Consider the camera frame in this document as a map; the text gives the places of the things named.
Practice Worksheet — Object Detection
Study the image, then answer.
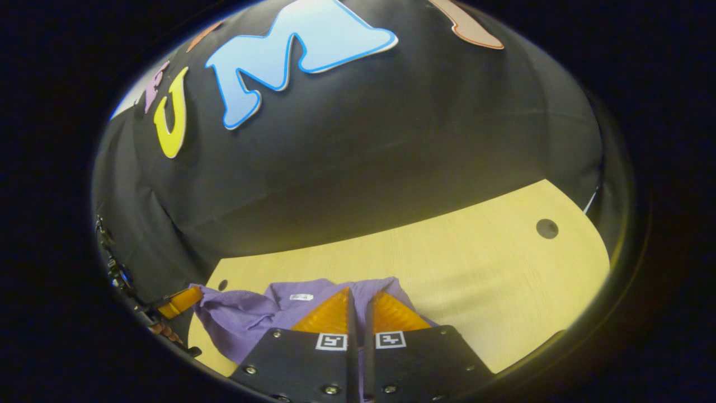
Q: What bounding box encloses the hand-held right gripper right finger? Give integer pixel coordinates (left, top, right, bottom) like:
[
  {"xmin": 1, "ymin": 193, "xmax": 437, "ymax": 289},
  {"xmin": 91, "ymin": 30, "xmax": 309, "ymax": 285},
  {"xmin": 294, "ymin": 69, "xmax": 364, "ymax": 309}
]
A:
[{"xmin": 364, "ymin": 291, "xmax": 496, "ymax": 403}]

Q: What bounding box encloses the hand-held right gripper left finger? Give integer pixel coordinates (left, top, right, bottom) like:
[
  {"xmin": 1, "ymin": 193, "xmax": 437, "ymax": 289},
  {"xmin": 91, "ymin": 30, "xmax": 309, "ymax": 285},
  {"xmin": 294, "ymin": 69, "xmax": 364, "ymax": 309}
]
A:
[{"xmin": 228, "ymin": 287, "xmax": 359, "ymax": 403}]

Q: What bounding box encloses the purple button shirt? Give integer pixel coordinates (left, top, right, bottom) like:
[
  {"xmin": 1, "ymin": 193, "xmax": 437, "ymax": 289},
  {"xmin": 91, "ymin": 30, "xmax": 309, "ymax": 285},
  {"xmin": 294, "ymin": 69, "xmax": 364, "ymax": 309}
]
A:
[{"xmin": 189, "ymin": 277, "xmax": 437, "ymax": 364}]

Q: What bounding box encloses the black backdrop cloth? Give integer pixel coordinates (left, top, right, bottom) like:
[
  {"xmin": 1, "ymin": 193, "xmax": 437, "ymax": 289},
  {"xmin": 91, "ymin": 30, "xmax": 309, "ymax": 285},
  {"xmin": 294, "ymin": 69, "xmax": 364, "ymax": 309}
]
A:
[{"xmin": 92, "ymin": 0, "xmax": 624, "ymax": 306}]

